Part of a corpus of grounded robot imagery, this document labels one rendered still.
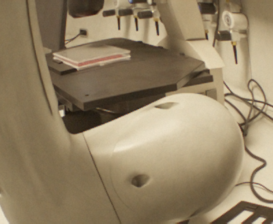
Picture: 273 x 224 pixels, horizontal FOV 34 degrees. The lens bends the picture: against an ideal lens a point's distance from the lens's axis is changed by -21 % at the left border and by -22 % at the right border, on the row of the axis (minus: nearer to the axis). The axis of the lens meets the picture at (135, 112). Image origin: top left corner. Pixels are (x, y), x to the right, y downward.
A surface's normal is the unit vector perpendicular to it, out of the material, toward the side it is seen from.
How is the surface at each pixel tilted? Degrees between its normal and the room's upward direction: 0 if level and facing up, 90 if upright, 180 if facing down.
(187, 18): 90
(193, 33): 90
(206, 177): 81
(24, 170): 89
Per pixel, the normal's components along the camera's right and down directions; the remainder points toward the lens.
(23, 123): 0.55, 0.18
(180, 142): -0.15, -0.41
